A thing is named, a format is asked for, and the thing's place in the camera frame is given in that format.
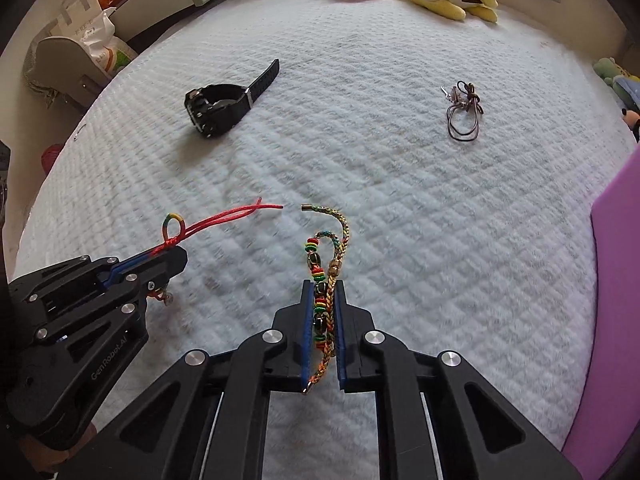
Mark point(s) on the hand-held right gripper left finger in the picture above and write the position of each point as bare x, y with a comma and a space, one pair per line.
306, 340

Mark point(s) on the white low shelf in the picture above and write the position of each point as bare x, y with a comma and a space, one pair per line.
155, 2

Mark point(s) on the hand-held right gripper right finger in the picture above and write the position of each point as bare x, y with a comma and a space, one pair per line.
342, 340

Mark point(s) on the grey chair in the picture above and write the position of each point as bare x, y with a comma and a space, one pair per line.
65, 70

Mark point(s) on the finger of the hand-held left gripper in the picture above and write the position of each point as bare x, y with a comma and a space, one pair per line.
90, 266
160, 266

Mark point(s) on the white plastic bag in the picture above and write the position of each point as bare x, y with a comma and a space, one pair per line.
100, 35

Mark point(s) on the person's left forearm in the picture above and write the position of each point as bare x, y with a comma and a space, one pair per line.
55, 452

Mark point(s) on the purple plastic bin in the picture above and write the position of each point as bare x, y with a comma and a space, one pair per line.
612, 310

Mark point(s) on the black wrist watch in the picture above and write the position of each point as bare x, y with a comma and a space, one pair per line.
215, 105

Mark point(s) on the green plush toy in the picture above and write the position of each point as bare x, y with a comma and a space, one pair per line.
606, 70

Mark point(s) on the blue plush toy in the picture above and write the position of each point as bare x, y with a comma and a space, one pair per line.
629, 91

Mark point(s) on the white quilted blanket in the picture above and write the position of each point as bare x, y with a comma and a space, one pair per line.
400, 185

